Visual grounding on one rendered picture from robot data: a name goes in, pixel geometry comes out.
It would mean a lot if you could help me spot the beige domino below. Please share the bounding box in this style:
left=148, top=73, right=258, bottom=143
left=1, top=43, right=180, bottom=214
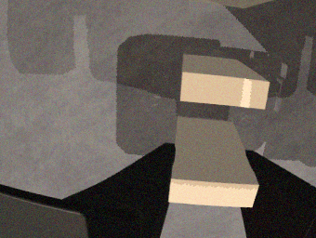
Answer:
left=168, top=116, right=259, bottom=208
left=191, top=0, right=270, bottom=8
left=180, top=54, right=270, bottom=109

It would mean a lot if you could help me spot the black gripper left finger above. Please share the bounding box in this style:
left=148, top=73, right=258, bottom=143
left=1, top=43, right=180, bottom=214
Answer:
left=0, top=143, right=177, bottom=238

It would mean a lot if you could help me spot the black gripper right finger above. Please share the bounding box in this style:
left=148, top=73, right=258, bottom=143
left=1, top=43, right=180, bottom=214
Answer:
left=241, top=150, right=316, bottom=238

